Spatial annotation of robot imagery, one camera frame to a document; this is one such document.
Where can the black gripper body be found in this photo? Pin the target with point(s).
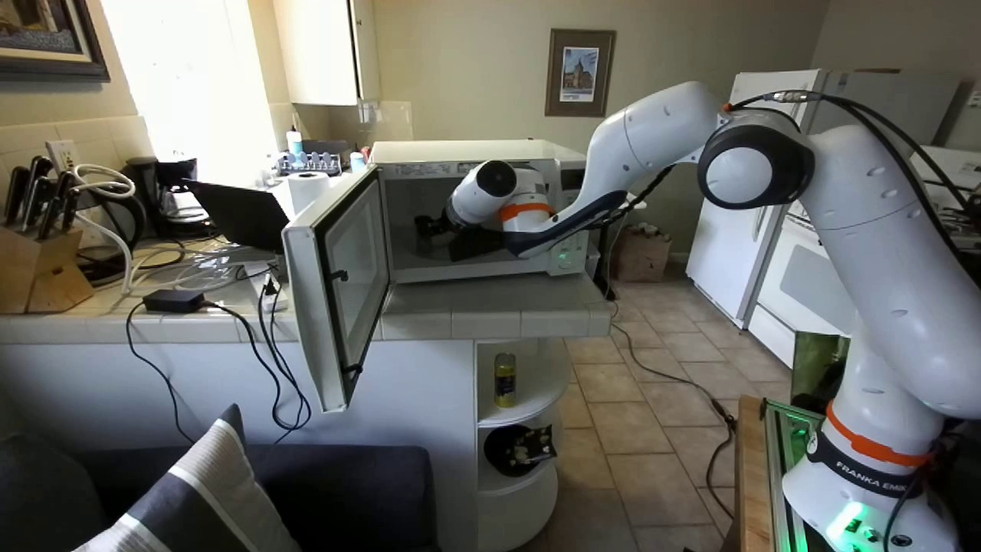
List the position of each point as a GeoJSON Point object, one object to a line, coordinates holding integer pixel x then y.
{"type": "Point", "coordinates": [476, 243]}

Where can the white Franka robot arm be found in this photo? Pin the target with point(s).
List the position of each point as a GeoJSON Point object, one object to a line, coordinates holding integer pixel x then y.
{"type": "Point", "coordinates": [901, 287]}

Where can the white tiled kitchen counter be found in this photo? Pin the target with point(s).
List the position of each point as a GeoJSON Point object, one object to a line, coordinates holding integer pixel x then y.
{"type": "Point", "coordinates": [491, 309]}

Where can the white plastic bottle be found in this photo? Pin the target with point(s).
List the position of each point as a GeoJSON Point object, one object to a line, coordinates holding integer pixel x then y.
{"type": "Point", "coordinates": [297, 142]}

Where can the white green bottle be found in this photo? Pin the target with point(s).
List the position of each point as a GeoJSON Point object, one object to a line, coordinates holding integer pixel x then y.
{"type": "Point", "coordinates": [521, 512]}

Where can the white microwave oven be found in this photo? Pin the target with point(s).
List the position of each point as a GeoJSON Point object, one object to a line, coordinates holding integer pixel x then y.
{"type": "Point", "coordinates": [471, 154]}

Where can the yellow blue drink can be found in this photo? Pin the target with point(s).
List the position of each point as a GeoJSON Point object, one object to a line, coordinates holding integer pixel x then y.
{"type": "Point", "coordinates": [503, 384]}

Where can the brown cardboard box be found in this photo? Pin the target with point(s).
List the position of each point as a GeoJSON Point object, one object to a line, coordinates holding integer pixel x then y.
{"type": "Point", "coordinates": [645, 256]}

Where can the white paper towel roll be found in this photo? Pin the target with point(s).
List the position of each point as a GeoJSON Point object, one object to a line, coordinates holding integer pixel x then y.
{"type": "Point", "coordinates": [309, 193]}

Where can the row of small containers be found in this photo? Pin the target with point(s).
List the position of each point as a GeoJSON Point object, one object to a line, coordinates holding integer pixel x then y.
{"type": "Point", "coordinates": [312, 163]}

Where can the black bowl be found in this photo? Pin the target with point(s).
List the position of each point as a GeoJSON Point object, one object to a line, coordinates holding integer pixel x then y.
{"type": "Point", "coordinates": [503, 459]}

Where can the black countertop appliance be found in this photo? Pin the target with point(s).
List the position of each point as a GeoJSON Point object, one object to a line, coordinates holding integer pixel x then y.
{"type": "Point", "coordinates": [239, 217]}

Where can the white refrigerator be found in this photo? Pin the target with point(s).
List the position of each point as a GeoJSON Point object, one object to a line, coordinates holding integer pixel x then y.
{"type": "Point", "coordinates": [725, 265]}

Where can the dark blue sofa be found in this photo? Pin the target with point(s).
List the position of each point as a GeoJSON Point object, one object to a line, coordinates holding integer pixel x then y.
{"type": "Point", "coordinates": [339, 491]}

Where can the black power adapter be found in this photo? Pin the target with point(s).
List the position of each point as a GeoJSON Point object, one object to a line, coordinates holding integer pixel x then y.
{"type": "Point", "coordinates": [172, 303]}

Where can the white stove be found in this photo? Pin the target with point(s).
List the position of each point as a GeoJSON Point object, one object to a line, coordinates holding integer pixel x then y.
{"type": "Point", "coordinates": [792, 287]}

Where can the bright window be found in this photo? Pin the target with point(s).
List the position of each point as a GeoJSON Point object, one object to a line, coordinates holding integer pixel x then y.
{"type": "Point", "coordinates": [193, 80]}

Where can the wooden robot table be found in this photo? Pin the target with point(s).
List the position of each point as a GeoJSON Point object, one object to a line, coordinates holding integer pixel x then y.
{"type": "Point", "coordinates": [749, 479]}

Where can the grey white striped pillow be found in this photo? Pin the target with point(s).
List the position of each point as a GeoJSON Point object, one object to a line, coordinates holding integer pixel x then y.
{"type": "Point", "coordinates": [203, 491]}

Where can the wooden knife block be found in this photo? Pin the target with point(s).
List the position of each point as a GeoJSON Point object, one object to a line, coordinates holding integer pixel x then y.
{"type": "Point", "coordinates": [35, 278]}

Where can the brown framed wall picture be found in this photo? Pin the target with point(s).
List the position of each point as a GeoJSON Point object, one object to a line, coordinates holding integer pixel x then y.
{"type": "Point", "coordinates": [581, 71]}

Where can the green robot mounting frame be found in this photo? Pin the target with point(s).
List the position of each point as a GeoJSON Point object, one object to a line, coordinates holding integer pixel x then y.
{"type": "Point", "coordinates": [784, 462]}

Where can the dark framed wall painting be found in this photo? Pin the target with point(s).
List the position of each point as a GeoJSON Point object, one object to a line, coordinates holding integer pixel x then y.
{"type": "Point", "coordinates": [49, 36]}

